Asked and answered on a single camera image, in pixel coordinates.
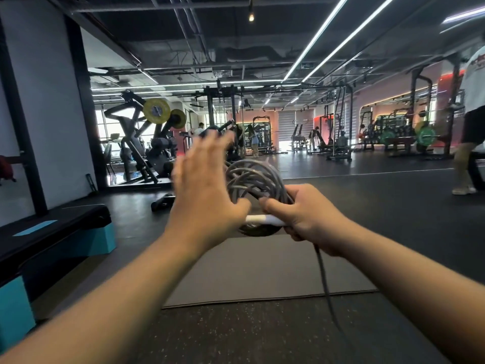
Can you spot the black leg press machine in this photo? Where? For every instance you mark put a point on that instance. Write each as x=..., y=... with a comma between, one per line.
x=132, y=147

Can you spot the long ceiling light strip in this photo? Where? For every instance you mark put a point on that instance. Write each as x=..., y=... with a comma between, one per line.
x=316, y=35
x=348, y=35

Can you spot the red padded equipment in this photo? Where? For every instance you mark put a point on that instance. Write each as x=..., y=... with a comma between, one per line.
x=5, y=168

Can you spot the black and teal step platform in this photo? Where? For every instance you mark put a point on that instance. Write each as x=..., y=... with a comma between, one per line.
x=45, y=238

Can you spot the person's left thumb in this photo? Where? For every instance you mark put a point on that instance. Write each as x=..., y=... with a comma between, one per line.
x=239, y=210

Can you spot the person's right thumb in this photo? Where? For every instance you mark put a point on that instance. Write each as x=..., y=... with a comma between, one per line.
x=273, y=208

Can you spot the person's right forearm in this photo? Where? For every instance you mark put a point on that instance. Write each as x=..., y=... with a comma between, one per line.
x=413, y=284

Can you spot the small yellow weight plate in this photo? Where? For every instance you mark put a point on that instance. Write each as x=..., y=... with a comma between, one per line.
x=178, y=118

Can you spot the large green weight plate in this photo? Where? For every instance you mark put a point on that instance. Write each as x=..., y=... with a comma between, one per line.
x=426, y=136

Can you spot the grey exercise mat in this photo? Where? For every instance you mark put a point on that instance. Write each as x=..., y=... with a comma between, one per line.
x=265, y=269

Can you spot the small green weight plate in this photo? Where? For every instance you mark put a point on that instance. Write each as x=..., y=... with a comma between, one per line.
x=388, y=137

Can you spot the black object on floor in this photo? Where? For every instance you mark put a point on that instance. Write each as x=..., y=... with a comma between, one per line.
x=163, y=202

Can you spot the person's left hand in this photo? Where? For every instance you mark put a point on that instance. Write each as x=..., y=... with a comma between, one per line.
x=200, y=200

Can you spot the person's left forearm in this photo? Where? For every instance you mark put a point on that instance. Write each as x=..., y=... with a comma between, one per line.
x=94, y=310

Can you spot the large yellow weight plate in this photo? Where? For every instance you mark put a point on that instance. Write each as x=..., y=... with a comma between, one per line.
x=157, y=111

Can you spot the person's right hand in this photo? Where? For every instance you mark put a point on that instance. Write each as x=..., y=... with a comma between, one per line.
x=314, y=223

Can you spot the hanging pendant lamp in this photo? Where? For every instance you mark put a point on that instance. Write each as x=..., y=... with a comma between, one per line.
x=251, y=15

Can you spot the black squat rack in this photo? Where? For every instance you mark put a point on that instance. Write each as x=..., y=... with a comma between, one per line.
x=424, y=109

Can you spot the black steel post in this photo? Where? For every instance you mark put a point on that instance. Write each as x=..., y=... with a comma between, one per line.
x=21, y=121

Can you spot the black power rack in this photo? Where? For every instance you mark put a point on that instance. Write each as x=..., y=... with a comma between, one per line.
x=221, y=109

